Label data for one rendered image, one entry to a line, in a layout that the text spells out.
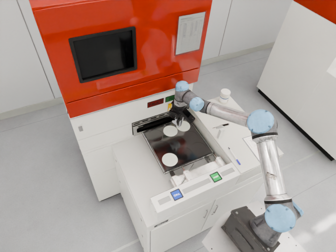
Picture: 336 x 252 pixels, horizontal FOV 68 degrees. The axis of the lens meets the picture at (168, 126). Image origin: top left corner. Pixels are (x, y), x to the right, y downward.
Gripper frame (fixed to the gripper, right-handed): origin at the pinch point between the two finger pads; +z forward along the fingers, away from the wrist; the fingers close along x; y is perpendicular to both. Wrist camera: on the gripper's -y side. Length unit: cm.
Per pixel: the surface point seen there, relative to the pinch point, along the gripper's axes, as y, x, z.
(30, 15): 176, -32, -11
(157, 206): -16, 53, 3
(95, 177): 47, 42, 50
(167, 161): -4.7, 22.9, 9.3
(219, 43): 52, -225, 67
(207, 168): -28.0, 12.6, 11.3
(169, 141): 2.3, 8.4, 9.4
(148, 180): 0.9, 36.8, 17.2
